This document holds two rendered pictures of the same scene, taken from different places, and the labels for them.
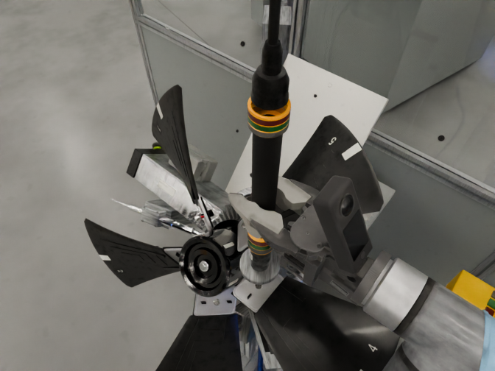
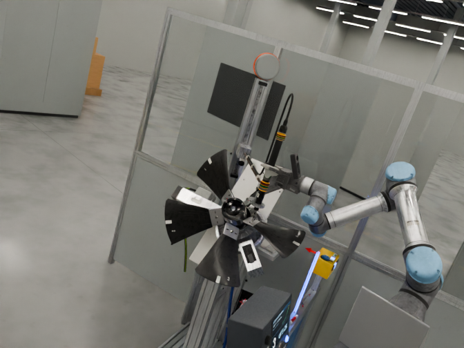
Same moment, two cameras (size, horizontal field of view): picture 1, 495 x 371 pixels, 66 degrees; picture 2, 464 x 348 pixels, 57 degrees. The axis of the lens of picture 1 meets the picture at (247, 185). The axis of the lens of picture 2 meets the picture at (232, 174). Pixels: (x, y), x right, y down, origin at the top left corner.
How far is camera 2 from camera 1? 166 cm
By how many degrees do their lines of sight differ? 38
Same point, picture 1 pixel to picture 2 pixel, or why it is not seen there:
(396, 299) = (308, 180)
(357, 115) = not seen: hidden behind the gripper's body
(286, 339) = (266, 232)
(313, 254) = (288, 173)
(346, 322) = (286, 230)
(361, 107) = not seen: hidden behind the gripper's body
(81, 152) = (32, 247)
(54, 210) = (10, 280)
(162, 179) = (193, 197)
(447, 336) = (320, 186)
